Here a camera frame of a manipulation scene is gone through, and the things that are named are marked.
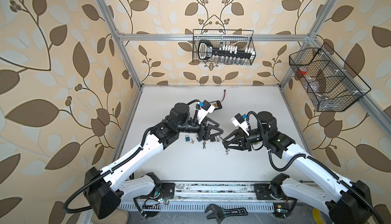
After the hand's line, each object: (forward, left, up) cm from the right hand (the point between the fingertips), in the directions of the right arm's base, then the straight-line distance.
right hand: (225, 145), depth 63 cm
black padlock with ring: (+13, +8, -25) cm, 29 cm away
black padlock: (-1, -1, -4) cm, 4 cm away
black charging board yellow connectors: (+41, -2, -24) cm, 47 cm away
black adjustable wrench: (-21, +3, -24) cm, 32 cm away
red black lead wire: (+52, -9, -24) cm, 58 cm away
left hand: (+5, +1, +6) cm, 8 cm away
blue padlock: (+15, +18, -24) cm, 34 cm away
